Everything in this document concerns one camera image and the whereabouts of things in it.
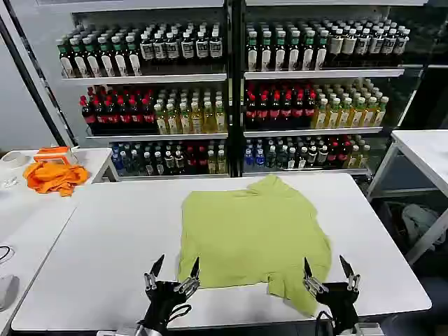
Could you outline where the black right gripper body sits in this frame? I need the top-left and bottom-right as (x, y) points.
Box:
(314, 282), (359, 335)

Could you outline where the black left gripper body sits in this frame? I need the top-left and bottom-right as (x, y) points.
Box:
(145, 280), (192, 328)

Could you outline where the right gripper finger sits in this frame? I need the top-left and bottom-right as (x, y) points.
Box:
(338, 254), (361, 293)
(302, 257), (328, 295)

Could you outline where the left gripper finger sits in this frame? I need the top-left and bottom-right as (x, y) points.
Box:
(173, 257), (202, 293)
(143, 254), (166, 291)

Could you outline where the light green shirt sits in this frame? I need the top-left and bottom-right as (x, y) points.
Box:
(177, 174), (333, 319)

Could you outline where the grey cloth bundle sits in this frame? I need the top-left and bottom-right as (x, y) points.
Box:
(400, 204), (441, 246)

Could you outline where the white side table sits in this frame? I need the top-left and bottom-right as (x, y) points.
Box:
(0, 147), (113, 336)

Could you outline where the orange cloth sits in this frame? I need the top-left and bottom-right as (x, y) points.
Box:
(22, 161), (90, 198)

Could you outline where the white table with grey legs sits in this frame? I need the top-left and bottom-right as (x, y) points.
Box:
(365, 129), (448, 265)

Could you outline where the grey rounded device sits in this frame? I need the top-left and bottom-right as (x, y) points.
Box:
(0, 274), (20, 312)

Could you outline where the orange and white box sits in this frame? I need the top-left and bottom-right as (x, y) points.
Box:
(33, 146), (79, 166)

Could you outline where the white tape roll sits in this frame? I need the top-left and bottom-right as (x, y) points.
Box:
(0, 150), (32, 169)

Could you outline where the white shelf of bottles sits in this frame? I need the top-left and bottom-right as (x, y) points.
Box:
(55, 0), (230, 180)
(241, 0), (409, 176)

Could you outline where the black slanted pole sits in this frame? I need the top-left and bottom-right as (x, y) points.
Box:
(0, 0), (78, 148)

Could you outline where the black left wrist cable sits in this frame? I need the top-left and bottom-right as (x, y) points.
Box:
(164, 303), (193, 329)

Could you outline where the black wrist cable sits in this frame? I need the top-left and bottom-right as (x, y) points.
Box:
(164, 303), (193, 329)
(315, 310), (337, 336)

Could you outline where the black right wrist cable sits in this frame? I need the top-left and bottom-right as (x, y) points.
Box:
(315, 310), (337, 336)

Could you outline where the thin black cable loop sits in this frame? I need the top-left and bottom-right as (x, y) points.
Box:
(0, 244), (17, 262)

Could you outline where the black vertical post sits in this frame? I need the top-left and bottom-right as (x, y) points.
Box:
(223, 0), (247, 178)

